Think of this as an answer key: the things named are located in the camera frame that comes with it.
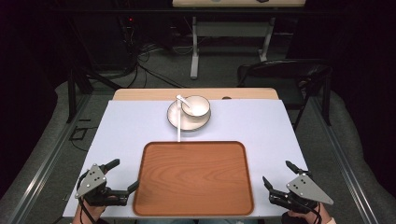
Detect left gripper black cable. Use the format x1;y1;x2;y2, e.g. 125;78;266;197
76;172;92;224

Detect white chopsticks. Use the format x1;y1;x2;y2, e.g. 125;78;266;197
177;98;182;143

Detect person's right hand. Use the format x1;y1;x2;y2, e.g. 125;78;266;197
287;203;332;224

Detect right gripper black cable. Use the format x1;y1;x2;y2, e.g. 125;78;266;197
306;202;323;224

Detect pale sheet table cover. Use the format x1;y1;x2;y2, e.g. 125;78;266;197
62;98;309;218

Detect white-framed desk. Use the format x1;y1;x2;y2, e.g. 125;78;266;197
172;0;307;80

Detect white ceramic plate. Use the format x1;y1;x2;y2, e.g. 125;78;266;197
166;98;212;132

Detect brown wooden tray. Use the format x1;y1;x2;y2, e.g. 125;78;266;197
133;140;255;217

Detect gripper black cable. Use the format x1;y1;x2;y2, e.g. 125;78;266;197
306;202;323;224
76;172;92;224

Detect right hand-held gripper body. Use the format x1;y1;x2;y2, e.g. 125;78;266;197
269;173;334;215

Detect light wooden table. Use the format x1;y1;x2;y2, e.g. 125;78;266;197
111;87;279;101

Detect black metal stand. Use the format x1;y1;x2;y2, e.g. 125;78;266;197
65;64;123;124

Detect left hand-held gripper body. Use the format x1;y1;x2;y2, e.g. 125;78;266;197
74;163;129;207

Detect aluminium floor rail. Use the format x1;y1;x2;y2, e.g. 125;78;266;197
6;92;92;224
310;95;380;224

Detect bundle of black floor cables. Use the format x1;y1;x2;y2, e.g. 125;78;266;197
120;15;188;90

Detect person's left hand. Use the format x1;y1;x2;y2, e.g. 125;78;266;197
72;201;107;224

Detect white ceramic spoon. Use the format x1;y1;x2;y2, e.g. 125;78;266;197
176;94;197;114

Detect white ceramic bowl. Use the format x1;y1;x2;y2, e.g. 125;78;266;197
181;94;211;119

